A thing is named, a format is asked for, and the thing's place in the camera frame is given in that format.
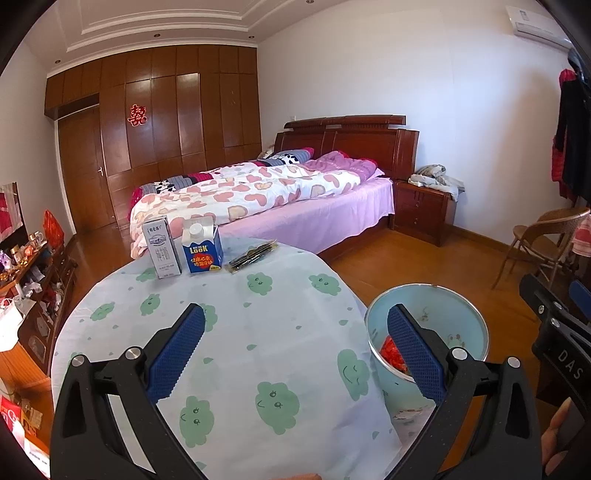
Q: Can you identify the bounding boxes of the grey white clothes pile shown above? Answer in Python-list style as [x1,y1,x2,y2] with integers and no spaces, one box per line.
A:
[409,164,465,202]

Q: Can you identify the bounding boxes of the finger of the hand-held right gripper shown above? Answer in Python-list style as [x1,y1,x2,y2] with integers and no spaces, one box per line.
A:
[569,278,591,322]
[519,274,563,326]

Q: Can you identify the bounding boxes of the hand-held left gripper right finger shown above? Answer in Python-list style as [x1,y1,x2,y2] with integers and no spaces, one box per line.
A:
[383,304,543,480]

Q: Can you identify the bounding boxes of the white paper bag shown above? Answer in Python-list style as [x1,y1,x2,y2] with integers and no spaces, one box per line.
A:
[0,298,25,352]

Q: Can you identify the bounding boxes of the red white cloth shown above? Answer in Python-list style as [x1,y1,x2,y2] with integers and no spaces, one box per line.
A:
[0,182,23,234]

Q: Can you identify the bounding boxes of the patchwork cow-print quilt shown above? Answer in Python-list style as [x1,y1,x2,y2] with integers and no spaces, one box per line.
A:
[131,171,219,217]

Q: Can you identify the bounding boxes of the white milk carton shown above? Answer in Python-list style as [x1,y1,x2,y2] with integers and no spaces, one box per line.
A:
[145,215,182,280]

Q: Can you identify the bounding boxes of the television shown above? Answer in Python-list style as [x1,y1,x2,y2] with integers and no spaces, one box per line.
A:
[0,217,26,252]

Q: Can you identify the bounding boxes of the blue milk carton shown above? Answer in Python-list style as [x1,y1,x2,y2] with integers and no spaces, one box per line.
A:
[181,219,225,274]

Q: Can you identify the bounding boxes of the light blue trash bin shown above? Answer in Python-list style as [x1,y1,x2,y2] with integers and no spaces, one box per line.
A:
[365,285,490,412]

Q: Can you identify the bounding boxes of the pink bedsheet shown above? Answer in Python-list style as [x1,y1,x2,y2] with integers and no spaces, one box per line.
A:
[217,178,396,256]

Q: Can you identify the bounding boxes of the red knitted mesh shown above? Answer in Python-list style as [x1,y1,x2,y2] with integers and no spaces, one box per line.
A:
[379,336,414,376]

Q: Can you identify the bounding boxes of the brown wooden wardrobe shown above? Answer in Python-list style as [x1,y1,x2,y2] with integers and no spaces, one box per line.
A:
[45,45,262,230]

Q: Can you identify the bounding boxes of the dark foil packets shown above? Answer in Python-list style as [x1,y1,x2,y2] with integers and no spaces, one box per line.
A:
[228,240,279,271]

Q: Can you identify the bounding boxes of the person's right hand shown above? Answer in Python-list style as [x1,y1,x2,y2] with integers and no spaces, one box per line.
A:
[541,398,591,472]

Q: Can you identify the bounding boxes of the wooden chair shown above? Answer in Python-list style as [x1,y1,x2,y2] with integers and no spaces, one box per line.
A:
[492,208,591,292]

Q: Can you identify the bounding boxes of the pink cloth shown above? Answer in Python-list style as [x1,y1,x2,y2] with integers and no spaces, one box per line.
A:
[570,226,591,257]

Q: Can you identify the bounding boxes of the striped cow-print pillow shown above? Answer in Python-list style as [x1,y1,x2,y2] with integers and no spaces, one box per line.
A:
[256,147,316,168]

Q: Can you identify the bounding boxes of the wooden television cabinet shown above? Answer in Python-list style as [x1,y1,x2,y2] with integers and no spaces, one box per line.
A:
[0,240,80,380]

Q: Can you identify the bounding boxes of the wooden nightstand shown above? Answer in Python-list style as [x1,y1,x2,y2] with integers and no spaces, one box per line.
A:
[392,179,458,248]

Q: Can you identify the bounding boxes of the red plastic shopping bag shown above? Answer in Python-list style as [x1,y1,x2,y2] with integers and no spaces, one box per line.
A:
[43,210,66,251]

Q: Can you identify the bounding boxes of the red jacket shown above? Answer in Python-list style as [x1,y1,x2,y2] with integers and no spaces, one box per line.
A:
[550,69,573,185]

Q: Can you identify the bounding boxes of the heart-print white duvet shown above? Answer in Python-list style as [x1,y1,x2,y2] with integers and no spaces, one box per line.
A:
[130,162,371,260]

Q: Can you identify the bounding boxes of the black jacket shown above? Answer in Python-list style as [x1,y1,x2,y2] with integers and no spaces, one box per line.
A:
[554,48,591,205]

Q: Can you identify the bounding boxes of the wooden bed headboard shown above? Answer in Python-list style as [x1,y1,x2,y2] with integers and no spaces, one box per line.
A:
[272,115,420,184]

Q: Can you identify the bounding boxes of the white air conditioner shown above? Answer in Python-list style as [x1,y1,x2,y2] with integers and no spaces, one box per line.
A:
[505,4,574,49]

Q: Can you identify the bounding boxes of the brown wooden door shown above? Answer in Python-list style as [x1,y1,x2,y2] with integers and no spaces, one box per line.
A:
[56,105,117,232]

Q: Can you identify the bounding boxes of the pink purple blanket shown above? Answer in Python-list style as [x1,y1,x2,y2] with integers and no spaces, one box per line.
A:
[302,151,385,186]

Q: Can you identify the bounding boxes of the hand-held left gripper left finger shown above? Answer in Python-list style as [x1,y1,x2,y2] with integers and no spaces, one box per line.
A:
[50,303,208,480]

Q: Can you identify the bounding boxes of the red white carton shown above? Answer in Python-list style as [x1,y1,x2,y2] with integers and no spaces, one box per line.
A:
[0,396,25,431]

